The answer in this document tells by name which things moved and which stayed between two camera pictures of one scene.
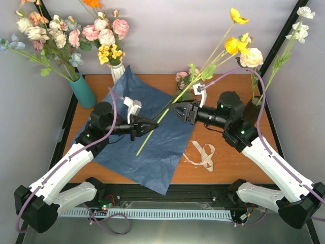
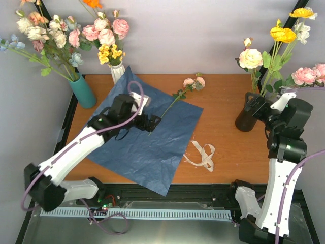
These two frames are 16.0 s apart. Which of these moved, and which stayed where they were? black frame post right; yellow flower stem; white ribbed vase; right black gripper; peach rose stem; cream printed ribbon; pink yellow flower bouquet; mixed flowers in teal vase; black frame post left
Moved: yellow flower stem; right black gripper; pink yellow flower bouquet
Stayed: mixed flowers in teal vase; white ribbed vase; black frame post left; peach rose stem; black frame post right; cream printed ribbon
